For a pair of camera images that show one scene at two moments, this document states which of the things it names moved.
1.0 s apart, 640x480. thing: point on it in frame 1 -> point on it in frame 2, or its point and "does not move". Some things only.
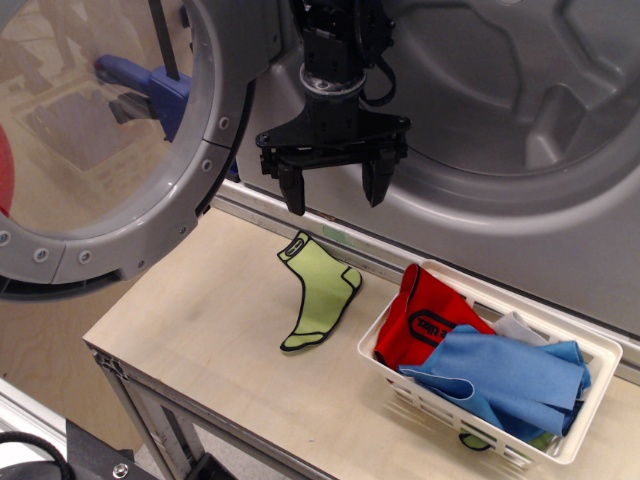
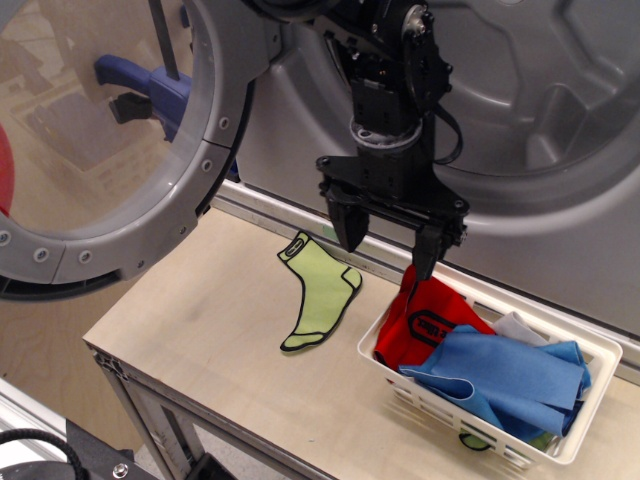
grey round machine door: [118, 119] does not move
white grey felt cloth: [513, 326] does not move
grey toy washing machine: [523, 161] does not move
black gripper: [334, 128] -> [394, 175]
